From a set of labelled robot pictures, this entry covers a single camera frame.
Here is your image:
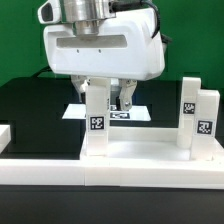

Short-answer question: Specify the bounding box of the fiducial marker sheet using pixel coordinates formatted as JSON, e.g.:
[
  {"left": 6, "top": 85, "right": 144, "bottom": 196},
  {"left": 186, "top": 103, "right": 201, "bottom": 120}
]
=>
[{"left": 62, "top": 104, "right": 151, "bottom": 121}]

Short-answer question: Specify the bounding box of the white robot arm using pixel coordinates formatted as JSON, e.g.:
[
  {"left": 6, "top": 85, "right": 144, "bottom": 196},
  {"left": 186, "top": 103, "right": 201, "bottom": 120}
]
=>
[{"left": 38, "top": 0, "right": 165, "bottom": 110}]

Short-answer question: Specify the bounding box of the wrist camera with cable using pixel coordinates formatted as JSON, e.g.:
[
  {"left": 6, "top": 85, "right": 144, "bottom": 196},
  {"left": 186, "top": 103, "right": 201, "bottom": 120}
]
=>
[{"left": 108, "top": 0, "right": 161, "bottom": 38}]

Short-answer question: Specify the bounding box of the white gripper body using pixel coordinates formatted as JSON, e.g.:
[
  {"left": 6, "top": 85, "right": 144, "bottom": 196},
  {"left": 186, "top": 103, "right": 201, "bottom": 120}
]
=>
[{"left": 43, "top": 8, "right": 165, "bottom": 80}]

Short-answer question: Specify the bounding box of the white front fence wall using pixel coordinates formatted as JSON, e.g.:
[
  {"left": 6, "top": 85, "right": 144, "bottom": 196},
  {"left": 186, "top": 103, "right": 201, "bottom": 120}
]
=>
[{"left": 0, "top": 159, "right": 224, "bottom": 190}]

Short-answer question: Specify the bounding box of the white left fence piece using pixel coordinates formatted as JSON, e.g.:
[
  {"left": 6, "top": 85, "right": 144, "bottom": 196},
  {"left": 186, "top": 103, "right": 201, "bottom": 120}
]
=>
[{"left": 0, "top": 125, "right": 11, "bottom": 154}]

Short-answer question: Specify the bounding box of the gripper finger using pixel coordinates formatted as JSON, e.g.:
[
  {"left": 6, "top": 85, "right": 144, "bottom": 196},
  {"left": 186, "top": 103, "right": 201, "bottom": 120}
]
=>
[
  {"left": 71, "top": 75, "right": 89, "bottom": 94},
  {"left": 119, "top": 79, "right": 137, "bottom": 111}
]

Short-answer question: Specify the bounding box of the white desk top tray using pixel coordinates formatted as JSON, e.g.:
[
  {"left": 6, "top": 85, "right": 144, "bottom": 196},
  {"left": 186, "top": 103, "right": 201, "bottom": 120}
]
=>
[{"left": 78, "top": 125, "right": 224, "bottom": 165}]

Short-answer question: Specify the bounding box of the black cable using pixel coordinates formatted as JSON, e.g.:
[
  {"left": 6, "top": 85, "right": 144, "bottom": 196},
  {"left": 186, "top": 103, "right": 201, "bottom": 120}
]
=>
[{"left": 31, "top": 64, "right": 54, "bottom": 79}]

